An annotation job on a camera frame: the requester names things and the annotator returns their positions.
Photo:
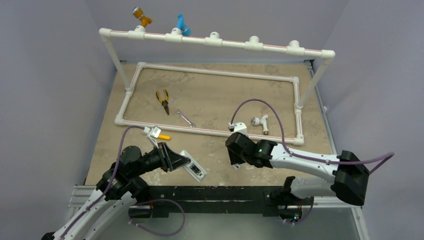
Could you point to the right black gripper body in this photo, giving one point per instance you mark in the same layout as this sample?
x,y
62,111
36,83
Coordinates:
x,y
233,153

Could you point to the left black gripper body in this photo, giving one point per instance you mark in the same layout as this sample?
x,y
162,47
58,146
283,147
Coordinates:
x,y
162,161

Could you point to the white remote control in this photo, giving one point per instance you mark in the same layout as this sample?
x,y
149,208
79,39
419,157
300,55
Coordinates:
x,y
193,167

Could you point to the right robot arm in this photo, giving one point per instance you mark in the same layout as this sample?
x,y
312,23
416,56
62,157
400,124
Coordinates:
x,y
343,176

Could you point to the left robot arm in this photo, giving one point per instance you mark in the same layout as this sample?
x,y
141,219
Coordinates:
x,y
122,187

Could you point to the white PVC tap fitting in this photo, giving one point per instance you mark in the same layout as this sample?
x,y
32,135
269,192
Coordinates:
x,y
256,121

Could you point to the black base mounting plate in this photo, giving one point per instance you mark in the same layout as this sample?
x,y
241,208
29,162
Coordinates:
x,y
267,201

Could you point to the silver open-end wrench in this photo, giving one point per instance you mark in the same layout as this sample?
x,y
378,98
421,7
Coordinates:
x,y
191,124

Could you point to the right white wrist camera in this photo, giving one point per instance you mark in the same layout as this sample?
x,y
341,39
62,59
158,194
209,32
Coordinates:
x,y
238,127

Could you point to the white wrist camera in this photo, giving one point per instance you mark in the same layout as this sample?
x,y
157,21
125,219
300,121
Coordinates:
x,y
238,127
152,134

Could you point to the yellow handled screwdriver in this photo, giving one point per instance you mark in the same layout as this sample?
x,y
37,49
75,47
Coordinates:
x,y
161,137

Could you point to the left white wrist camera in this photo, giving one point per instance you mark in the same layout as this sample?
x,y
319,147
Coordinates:
x,y
152,134

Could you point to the yellow handled pliers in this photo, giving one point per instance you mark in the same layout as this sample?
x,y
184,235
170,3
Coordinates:
x,y
164,101

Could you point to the aluminium extrusion rail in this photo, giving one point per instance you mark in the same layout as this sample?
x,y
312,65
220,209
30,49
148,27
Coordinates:
x,y
81,193

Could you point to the white PVC pipe frame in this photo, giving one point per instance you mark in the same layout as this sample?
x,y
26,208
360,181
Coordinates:
x,y
214,40

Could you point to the blue hose nozzle fitting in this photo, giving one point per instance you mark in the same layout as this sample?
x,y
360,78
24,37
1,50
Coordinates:
x,y
181,25

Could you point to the orange hose nozzle fitting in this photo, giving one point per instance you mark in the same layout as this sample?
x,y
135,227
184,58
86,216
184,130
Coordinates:
x,y
138,13

